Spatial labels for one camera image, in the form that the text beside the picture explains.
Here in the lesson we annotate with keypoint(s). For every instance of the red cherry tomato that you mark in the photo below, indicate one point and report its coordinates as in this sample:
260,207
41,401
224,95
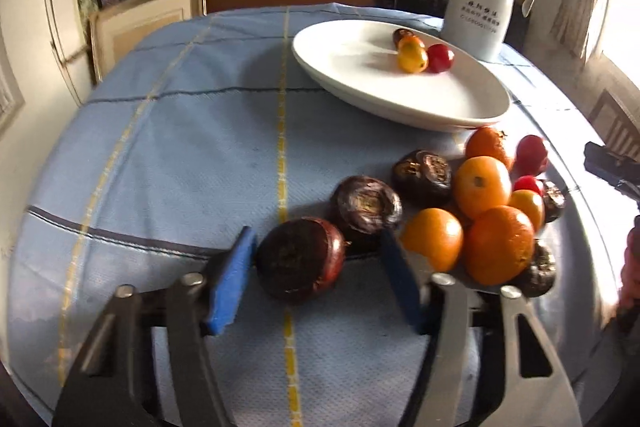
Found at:
440,58
526,183
531,154

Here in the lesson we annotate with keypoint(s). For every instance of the blue checked tablecloth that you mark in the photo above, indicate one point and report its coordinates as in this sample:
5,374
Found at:
175,157

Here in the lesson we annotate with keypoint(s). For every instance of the pale wooden picture frame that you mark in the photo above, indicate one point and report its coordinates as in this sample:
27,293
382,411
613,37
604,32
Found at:
105,42

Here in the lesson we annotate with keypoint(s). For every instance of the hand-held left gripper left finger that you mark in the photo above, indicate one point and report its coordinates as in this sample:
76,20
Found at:
230,282

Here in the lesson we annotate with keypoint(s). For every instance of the wooden chair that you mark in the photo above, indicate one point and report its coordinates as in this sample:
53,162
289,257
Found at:
612,117

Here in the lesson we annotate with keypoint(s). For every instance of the orange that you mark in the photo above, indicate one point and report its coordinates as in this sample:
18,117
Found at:
500,244
485,144
482,187
435,237

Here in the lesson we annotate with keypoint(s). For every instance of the white oval plate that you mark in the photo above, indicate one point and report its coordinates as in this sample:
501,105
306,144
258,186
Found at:
360,62

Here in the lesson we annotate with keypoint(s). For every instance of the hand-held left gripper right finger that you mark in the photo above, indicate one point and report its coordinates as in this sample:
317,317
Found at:
400,277

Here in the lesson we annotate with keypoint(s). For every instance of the dark brown water chestnut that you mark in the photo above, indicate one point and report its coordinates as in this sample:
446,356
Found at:
401,35
367,207
554,202
542,274
422,177
300,259

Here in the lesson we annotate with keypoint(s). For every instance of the person's right hand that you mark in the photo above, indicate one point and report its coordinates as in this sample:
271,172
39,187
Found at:
632,262

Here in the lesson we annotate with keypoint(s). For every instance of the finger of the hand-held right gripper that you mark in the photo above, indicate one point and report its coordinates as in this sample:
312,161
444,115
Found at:
607,162
631,193

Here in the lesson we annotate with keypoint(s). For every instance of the white door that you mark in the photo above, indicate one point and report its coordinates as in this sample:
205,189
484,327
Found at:
30,32

